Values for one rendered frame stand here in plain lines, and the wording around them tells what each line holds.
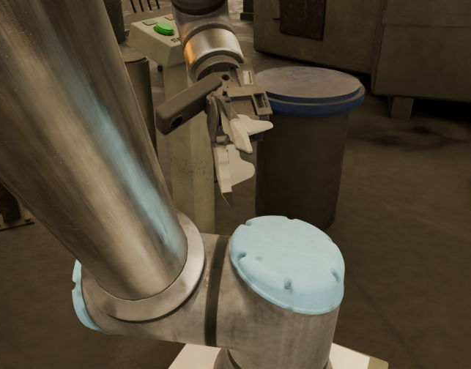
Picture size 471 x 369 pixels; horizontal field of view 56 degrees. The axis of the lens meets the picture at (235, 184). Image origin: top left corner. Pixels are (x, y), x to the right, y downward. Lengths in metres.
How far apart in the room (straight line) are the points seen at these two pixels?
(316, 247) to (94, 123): 0.38
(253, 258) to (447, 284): 0.81
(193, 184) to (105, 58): 0.88
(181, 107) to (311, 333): 0.35
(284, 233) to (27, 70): 0.42
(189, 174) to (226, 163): 0.46
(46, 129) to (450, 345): 0.99
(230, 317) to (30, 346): 0.64
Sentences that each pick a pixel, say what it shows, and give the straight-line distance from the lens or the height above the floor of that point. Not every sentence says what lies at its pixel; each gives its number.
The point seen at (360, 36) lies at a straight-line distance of 2.86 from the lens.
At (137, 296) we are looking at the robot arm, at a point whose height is 0.43.
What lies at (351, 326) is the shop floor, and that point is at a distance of 1.08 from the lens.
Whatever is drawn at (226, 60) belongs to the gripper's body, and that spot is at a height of 0.61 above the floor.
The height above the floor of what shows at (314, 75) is 0.43.
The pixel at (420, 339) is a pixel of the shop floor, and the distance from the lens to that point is 1.10.
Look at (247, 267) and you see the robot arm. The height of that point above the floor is 0.44.
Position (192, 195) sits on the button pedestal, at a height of 0.19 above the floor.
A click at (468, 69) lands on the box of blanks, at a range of 2.24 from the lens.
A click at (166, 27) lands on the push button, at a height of 0.61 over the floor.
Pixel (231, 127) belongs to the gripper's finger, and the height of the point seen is 0.56.
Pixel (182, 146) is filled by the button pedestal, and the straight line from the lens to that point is 1.08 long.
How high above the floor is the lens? 0.78
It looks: 30 degrees down
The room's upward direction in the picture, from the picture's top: straight up
